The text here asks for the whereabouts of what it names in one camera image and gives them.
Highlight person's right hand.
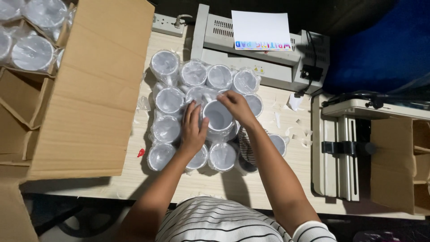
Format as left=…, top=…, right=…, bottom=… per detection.
left=217, top=90, right=258, bottom=127

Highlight person's left hand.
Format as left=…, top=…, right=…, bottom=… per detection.
left=180, top=100, right=210, bottom=157

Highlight clear plastic bag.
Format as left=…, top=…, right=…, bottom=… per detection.
left=186, top=87, right=241, bottom=142

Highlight unwrapped white ceramic mug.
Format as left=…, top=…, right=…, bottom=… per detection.
left=202, top=99, right=236, bottom=136

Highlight striped cloth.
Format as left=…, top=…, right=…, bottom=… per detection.
left=238, top=127, right=269, bottom=166

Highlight cluster of plastic-wrapped mugs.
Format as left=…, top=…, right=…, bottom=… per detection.
left=147, top=50, right=290, bottom=175

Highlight grey laminator machine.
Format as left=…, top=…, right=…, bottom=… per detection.
left=190, top=4, right=330, bottom=95

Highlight white paper scraps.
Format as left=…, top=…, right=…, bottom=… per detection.
left=271, top=93, right=314, bottom=149

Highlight white paper pad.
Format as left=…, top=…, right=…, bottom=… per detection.
left=231, top=10, right=293, bottom=52

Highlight clear plastic scrap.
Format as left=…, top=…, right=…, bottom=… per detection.
left=136, top=96, right=152, bottom=113

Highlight white power strip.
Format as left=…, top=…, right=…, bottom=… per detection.
left=152, top=13, right=194, bottom=38

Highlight person's striped shirt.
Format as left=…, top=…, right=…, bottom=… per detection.
left=155, top=196, right=337, bottom=242

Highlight beige heat press machine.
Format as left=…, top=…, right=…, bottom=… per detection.
left=311, top=90, right=430, bottom=202

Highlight large cardboard carton of mugs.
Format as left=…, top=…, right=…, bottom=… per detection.
left=0, top=0, right=156, bottom=242

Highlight blue plastic barrel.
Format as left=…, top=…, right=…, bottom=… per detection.
left=322, top=0, right=430, bottom=95

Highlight small cardboard divider box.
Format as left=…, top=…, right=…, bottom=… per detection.
left=370, top=118, right=430, bottom=216

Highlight black chair base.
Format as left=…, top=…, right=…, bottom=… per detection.
left=34, top=201, right=132, bottom=240

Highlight black power cable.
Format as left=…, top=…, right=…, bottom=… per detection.
left=295, top=30, right=324, bottom=99

